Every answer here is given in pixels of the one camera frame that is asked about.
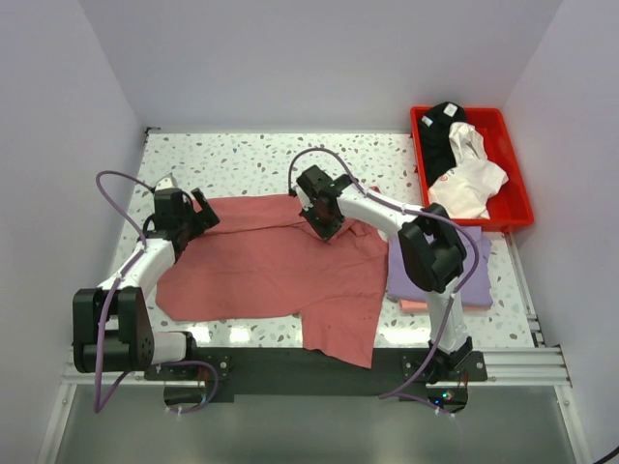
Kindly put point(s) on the white t shirt red logo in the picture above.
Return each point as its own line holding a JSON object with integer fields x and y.
{"x": 465, "y": 189}

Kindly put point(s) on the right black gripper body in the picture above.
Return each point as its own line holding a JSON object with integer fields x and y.
{"x": 318, "y": 220}

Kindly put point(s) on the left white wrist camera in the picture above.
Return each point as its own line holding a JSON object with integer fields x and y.
{"x": 166, "y": 182}

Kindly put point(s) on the red plastic bin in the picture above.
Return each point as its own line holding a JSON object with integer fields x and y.
{"x": 510, "y": 209}

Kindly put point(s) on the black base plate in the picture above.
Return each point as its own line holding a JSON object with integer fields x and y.
{"x": 284, "y": 371}

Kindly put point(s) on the folded salmon t shirt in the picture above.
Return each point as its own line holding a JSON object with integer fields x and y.
{"x": 413, "y": 307}

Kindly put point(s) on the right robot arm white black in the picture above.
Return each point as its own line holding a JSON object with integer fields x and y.
{"x": 430, "y": 244}

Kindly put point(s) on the red pink t shirt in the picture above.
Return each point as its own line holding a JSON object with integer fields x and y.
{"x": 263, "y": 260}

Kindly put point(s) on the folded purple t shirt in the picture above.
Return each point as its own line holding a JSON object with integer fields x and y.
{"x": 475, "y": 293}

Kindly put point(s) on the black t shirt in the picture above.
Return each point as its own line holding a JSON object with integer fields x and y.
{"x": 434, "y": 131}

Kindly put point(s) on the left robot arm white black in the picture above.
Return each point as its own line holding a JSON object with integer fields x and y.
{"x": 112, "y": 331}

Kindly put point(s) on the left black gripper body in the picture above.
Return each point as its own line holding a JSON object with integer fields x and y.
{"x": 194, "y": 222}

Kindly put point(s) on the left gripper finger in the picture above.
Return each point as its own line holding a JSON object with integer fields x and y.
{"x": 190, "y": 230}
{"x": 205, "y": 214}

